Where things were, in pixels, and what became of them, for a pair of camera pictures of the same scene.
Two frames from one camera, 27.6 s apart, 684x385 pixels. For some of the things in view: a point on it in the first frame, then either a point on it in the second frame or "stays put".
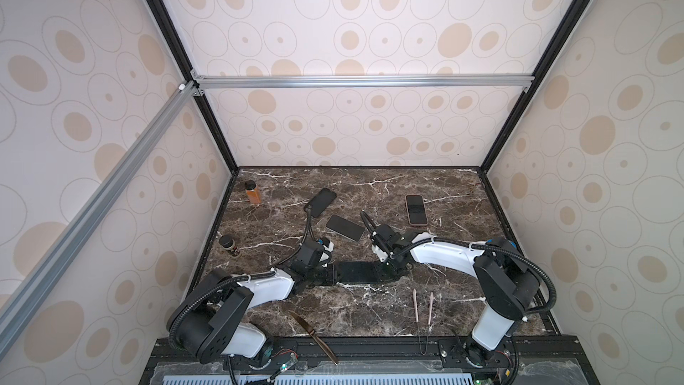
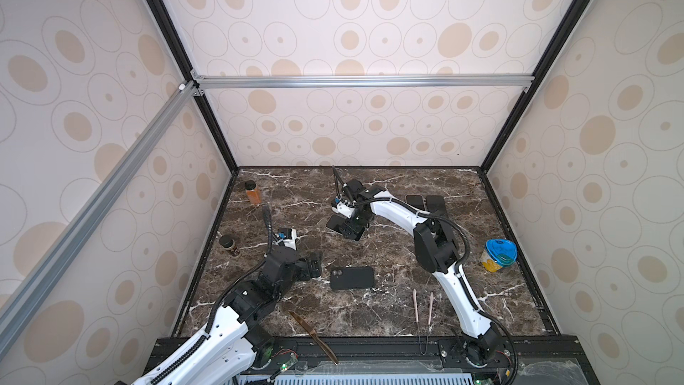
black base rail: x=376 y=360 stays put
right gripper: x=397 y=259 → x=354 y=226
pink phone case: x=416 y=210 stays put
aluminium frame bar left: x=27 y=295 stays put
